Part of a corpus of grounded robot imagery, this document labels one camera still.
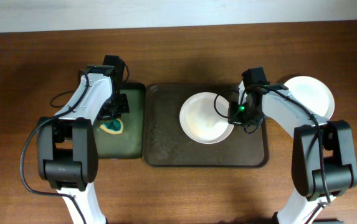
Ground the green and yellow sponge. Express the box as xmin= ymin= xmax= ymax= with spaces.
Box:
xmin=100 ymin=118 xmax=123 ymax=134

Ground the cream white plate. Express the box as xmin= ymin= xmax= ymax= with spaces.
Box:
xmin=179 ymin=92 xmax=234 ymax=144

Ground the white plate with yellow stain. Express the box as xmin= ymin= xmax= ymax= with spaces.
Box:
xmin=284 ymin=76 xmax=335 ymax=119

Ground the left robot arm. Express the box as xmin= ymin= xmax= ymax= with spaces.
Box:
xmin=36 ymin=64 xmax=130 ymax=223

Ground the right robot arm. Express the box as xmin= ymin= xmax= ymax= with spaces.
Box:
xmin=228 ymin=82 xmax=357 ymax=223

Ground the dark green water tray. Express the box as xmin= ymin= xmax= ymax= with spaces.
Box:
xmin=93 ymin=83 xmax=146 ymax=159

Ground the brown serving tray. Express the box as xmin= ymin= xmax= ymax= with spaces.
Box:
xmin=143 ymin=84 xmax=269 ymax=168

